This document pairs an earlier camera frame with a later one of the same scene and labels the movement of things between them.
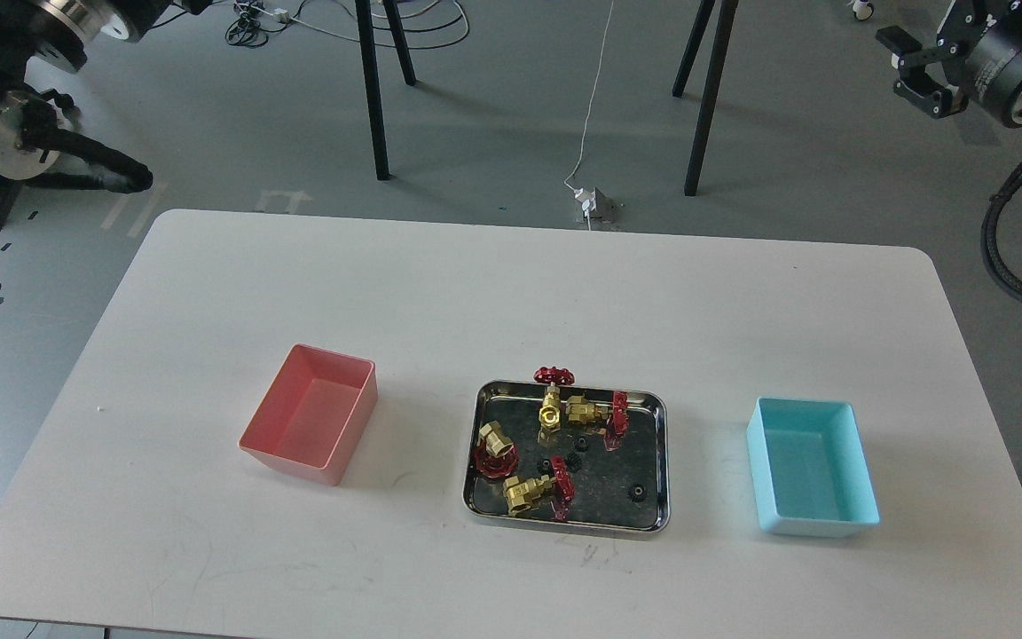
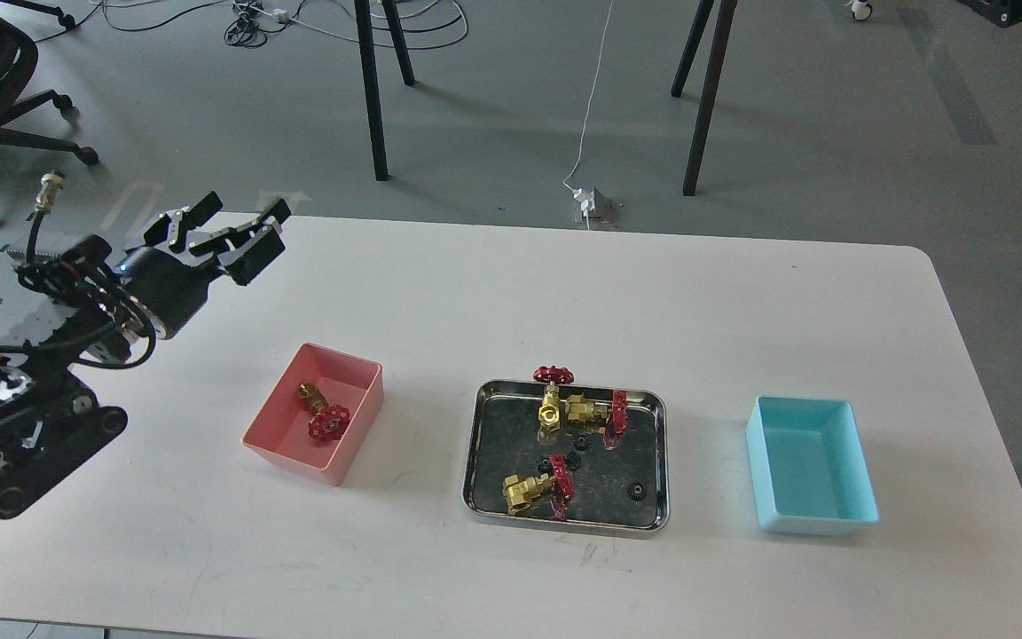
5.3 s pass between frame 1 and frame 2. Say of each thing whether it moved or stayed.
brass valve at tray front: stayed
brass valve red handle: moved
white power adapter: stayed
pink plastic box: stayed
